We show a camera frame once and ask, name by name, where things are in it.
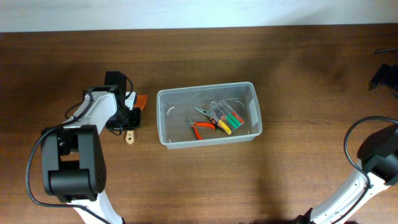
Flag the clear plastic container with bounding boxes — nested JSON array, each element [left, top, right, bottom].
[[157, 82, 262, 149]]

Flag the orange black long-nose pliers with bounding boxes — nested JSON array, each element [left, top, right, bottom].
[[194, 106, 220, 129]]

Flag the small red-handled pliers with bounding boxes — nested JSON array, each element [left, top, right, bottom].
[[186, 119, 216, 140]]

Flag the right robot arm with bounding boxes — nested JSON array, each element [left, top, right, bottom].
[[294, 116, 397, 224]]

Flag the screwdriver set clear case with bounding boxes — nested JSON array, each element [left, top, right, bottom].
[[209, 100, 244, 135]]

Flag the orange scraper wooden handle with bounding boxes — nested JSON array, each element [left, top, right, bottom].
[[126, 95, 147, 144]]

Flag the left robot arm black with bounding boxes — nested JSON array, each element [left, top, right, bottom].
[[39, 71, 141, 223]]

